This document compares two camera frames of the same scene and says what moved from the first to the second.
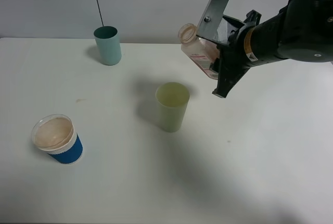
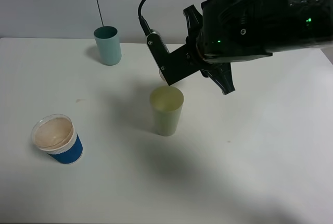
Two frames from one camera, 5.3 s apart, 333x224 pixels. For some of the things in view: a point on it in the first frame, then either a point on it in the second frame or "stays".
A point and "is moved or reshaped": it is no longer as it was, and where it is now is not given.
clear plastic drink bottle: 201,51 is moved or reshaped
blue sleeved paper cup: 55,134 stays
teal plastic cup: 108,43 stays
